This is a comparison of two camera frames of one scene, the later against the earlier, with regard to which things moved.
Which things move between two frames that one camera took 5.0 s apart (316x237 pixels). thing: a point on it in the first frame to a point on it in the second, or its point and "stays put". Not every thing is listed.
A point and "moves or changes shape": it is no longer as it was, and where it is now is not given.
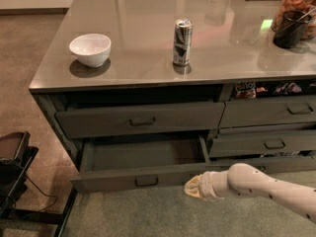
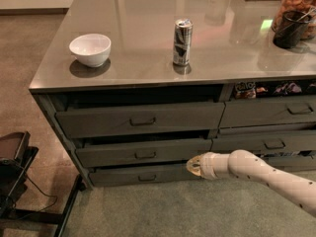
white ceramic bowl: [92, 49] stays put
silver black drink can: [183, 40] stays put
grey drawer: [271, 165] stays put
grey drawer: [139, 164] moves or changes shape
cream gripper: [206, 186] to [207, 165]
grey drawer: [276, 110] stays put
